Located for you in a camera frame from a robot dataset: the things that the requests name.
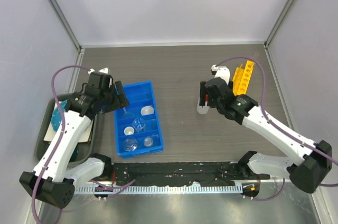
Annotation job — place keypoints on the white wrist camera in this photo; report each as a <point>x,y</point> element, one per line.
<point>103,70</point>
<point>221,72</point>

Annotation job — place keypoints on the clear plastic funnel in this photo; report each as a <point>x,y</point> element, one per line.
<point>127,114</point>

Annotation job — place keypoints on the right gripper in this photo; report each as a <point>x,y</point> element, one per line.
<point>203,91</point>

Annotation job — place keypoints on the small white crucible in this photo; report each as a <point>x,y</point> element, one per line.
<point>129,130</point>

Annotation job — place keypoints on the clear glass flask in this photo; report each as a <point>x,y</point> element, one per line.
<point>130,144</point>

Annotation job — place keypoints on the clear glass beaker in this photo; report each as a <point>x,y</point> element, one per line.
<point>139,125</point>

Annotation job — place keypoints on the dark grey tray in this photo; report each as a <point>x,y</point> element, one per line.
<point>46,134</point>

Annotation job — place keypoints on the white slotted cable duct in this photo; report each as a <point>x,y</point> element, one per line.
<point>195,188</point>

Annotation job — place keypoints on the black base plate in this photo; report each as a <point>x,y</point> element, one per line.
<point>178,174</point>

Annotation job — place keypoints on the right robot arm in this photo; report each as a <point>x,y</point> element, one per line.
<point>306,162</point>

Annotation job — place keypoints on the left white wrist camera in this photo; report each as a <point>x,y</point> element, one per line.
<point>103,70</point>

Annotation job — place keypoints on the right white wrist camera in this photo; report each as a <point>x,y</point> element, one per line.
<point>221,72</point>

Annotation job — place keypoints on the yellow test tube rack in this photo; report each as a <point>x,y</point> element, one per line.
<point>241,78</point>

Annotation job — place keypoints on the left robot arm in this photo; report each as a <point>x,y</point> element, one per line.
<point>50,181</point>

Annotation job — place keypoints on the blue compartment bin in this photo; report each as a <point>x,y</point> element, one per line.
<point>139,95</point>

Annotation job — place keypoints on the white evaporating dish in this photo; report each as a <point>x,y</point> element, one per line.
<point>147,110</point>

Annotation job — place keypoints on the teal dotted plate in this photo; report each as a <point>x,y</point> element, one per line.
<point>56,117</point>

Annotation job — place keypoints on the small clear glass jar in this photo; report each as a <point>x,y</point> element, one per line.
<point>148,142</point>

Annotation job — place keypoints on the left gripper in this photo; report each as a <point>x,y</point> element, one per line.
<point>120,101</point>

